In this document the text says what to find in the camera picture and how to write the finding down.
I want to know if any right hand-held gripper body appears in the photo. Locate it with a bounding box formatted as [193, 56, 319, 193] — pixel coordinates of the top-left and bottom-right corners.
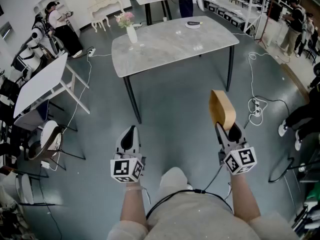
[217, 140, 258, 176]

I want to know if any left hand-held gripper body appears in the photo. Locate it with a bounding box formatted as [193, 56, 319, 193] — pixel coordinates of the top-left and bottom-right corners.
[110, 150, 147, 184]

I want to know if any yellow plastic tray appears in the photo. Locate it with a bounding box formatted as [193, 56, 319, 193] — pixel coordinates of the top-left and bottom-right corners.
[208, 89, 237, 131]

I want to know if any person's left forearm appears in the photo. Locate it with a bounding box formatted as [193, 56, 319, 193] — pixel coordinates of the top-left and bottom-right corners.
[119, 180, 149, 227]

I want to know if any person's right forearm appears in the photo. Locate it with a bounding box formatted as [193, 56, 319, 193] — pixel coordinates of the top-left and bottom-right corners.
[228, 170, 262, 222]

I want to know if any person's left hand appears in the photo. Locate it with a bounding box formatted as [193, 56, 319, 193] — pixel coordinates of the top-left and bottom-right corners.
[114, 152, 137, 160]

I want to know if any round seat metal chair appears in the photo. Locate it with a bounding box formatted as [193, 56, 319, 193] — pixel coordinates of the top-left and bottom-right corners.
[26, 120, 87, 172]

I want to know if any person's beige clothing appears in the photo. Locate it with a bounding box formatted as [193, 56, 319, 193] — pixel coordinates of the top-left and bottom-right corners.
[106, 166, 298, 240]

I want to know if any grey marble table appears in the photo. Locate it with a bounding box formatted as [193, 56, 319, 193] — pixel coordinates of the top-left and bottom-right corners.
[111, 15, 240, 125]

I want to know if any white ribbed vase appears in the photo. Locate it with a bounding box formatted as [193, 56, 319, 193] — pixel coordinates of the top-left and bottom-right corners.
[126, 25, 139, 44]

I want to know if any white round plate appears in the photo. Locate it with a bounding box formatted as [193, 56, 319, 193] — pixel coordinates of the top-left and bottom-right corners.
[184, 20, 203, 30]

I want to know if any ornate white stool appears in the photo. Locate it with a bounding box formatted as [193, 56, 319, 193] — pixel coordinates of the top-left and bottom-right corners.
[90, 16, 112, 33]

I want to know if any pink flower bouquet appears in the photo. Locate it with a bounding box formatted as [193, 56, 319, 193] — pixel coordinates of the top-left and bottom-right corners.
[114, 11, 136, 30]

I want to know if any red coat stand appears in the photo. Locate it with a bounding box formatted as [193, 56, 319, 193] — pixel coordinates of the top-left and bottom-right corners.
[256, 0, 279, 50]

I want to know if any white humanoid robot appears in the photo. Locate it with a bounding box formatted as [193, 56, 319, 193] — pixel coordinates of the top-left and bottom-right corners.
[10, 15, 64, 85]

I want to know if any ornate white dresser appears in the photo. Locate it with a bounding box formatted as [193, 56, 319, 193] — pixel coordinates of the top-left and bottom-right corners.
[86, 0, 126, 23]

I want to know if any white bookshelf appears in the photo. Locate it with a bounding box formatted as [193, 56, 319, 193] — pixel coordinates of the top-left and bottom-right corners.
[31, 0, 81, 33]

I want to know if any black body cable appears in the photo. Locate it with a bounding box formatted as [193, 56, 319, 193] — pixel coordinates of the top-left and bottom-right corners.
[144, 165, 235, 220]

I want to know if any white floor cable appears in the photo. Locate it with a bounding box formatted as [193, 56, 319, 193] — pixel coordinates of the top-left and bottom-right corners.
[246, 51, 269, 126]

